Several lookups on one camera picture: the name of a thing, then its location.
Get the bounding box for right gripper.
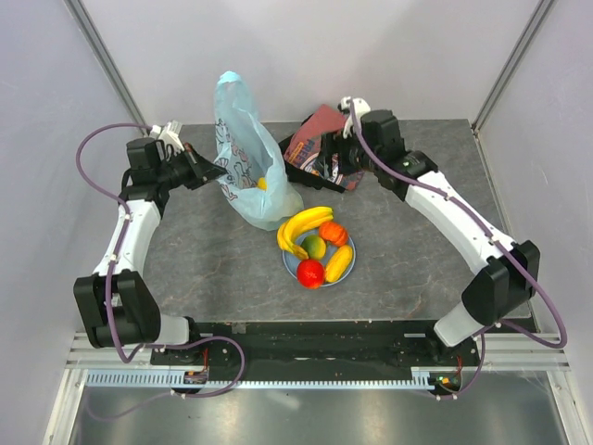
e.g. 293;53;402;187
312;127;381;180

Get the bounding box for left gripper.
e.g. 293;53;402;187
156;143;227;191

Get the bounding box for light blue plastic bag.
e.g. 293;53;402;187
214;71;304;231

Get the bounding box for yellow banana bunch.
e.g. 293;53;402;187
276;206;334;260
257;177;268;191

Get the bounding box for orange persimmon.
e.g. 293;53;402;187
318;221;349;248

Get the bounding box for green mango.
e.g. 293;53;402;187
300;235;327;261

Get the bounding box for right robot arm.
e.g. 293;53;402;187
316;99;540;365

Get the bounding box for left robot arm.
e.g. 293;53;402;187
73;130;226;364

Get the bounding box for folded red t-shirt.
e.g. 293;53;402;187
283;103;367;192

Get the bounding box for yellow mango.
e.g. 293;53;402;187
324;245;354;283

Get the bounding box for blue plate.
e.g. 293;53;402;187
282;228;357;290

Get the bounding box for red apple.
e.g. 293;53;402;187
296;259;325;289

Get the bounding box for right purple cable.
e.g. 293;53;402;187
349;99;569;350

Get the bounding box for purple cable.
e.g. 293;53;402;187
75;122;161;362
349;99;569;350

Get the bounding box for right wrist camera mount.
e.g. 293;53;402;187
337;96;372;117

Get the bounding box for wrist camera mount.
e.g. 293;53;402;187
337;96;372;117
149;121;184;152

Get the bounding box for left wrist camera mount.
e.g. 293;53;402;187
149;121;184;152

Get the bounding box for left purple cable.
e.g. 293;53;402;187
75;122;161;362

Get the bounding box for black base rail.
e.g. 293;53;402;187
150;318;486;372

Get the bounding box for white cable duct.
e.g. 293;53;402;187
85;368;436;390

